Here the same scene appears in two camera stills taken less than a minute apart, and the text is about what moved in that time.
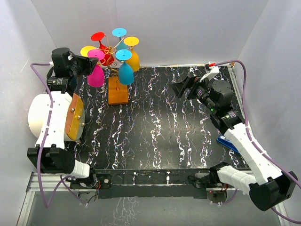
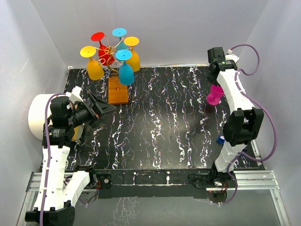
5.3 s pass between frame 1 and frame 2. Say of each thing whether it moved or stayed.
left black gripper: moved
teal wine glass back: stayed
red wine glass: stayed
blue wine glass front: stayed
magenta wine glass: moved
